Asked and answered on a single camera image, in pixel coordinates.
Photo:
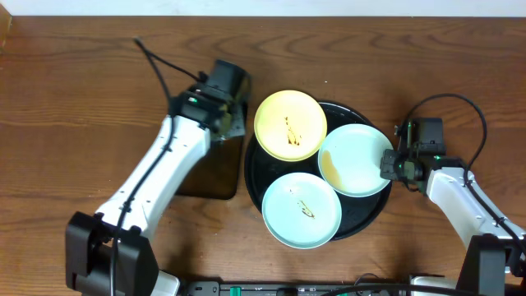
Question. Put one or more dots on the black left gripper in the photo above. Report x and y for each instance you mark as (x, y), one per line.
(232, 124)

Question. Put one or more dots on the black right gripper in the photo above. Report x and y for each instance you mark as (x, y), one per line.
(385, 167)

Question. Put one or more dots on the mint green plate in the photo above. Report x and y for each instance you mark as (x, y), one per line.
(350, 160)

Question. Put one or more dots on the yellow plate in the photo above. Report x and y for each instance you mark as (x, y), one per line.
(290, 125)

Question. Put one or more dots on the light blue plate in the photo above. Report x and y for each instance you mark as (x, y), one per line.
(301, 210)

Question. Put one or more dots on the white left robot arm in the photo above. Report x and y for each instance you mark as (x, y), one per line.
(109, 252)

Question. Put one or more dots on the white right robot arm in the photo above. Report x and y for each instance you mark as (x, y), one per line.
(495, 246)

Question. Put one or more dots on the rectangular brown tray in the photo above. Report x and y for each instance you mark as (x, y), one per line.
(216, 175)

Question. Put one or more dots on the round black tray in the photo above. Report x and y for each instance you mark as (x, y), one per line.
(261, 169)

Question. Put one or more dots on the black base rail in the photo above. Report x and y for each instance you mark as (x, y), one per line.
(365, 285)

